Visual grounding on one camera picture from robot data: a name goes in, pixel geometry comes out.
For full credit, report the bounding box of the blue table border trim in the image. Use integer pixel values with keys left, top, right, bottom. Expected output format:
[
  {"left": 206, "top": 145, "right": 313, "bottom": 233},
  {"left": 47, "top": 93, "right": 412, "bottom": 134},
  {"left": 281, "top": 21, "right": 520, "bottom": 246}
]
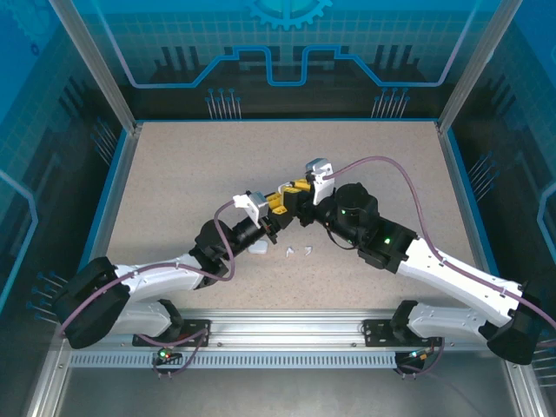
[{"left": 77, "top": 116, "right": 501, "bottom": 279}]

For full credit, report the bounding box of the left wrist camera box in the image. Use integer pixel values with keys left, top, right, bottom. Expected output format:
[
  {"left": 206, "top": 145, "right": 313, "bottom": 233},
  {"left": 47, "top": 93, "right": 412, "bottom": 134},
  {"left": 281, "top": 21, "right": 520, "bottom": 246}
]
[{"left": 233, "top": 189, "right": 269, "bottom": 222}]

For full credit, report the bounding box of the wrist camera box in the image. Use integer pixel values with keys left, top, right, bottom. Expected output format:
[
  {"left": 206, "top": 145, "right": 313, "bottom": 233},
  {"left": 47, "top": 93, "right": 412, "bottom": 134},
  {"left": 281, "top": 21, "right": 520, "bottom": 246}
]
[
  {"left": 233, "top": 189, "right": 269, "bottom": 222},
  {"left": 305, "top": 158, "right": 336, "bottom": 205}
]

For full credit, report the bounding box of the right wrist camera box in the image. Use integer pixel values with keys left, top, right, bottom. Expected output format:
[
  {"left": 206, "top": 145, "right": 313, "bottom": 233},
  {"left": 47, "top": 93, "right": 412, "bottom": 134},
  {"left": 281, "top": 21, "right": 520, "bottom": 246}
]
[{"left": 305, "top": 158, "right": 336, "bottom": 205}]

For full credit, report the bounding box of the aluminium extrusion mounting rail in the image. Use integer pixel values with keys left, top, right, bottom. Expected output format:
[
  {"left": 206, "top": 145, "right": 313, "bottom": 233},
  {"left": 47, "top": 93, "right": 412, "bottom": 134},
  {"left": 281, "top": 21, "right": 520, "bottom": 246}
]
[{"left": 173, "top": 307, "right": 494, "bottom": 354}]

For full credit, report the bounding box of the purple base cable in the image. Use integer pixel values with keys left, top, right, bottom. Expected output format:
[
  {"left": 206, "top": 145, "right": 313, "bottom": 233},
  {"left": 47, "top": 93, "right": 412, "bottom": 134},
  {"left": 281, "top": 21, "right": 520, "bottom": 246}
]
[
  {"left": 394, "top": 337, "right": 447, "bottom": 380},
  {"left": 132, "top": 328, "right": 212, "bottom": 380}
]

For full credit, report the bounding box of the slotted grey cable duct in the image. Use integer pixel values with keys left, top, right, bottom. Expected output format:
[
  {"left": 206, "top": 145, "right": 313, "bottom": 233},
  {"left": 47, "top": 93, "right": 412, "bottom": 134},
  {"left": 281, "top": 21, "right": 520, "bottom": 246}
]
[{"left": 68, "top": 352, "right": 399, "bottom": 370}]

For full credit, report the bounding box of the grey metal base plate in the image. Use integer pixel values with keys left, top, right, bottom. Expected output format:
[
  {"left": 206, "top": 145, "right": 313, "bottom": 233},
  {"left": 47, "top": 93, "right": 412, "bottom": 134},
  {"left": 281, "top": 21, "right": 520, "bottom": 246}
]
[{"left": 56, "top": 367, "right": 518, "bottom": 417}]

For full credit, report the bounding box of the aluminium frame post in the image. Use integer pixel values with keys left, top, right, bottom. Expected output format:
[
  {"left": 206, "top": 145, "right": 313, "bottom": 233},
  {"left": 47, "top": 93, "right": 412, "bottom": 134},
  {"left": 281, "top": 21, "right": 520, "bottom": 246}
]
[
  {"left": 47, "top": 0, "right": 143, "bottom": 134},
  {"left": 435, "top": 0, "right": 525, "bottom": 136}
]

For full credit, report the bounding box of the aluminium frame rail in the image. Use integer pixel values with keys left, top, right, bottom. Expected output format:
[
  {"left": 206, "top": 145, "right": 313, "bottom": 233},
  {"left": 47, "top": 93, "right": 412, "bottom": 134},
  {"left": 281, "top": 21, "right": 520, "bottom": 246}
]
[
  {"left": 436, "top": 121, "right": 556, "bottom": 417},
  {"left": 23, "top": 122, "right": 144, "bottom": 417}
]

